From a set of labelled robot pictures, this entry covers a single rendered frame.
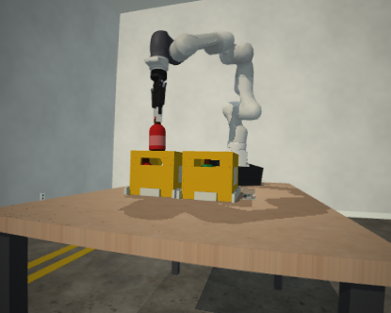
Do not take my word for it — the yellow divided crate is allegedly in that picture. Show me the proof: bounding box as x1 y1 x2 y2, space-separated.
129 151 183 197
181 151 238 202

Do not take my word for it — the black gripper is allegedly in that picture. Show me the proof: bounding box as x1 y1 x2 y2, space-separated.
151 69 167 123

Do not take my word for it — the white paper pick list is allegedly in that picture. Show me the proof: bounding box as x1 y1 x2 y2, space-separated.
242 193 256 200

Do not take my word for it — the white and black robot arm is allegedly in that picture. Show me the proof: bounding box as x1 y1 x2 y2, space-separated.
145 30 262 167

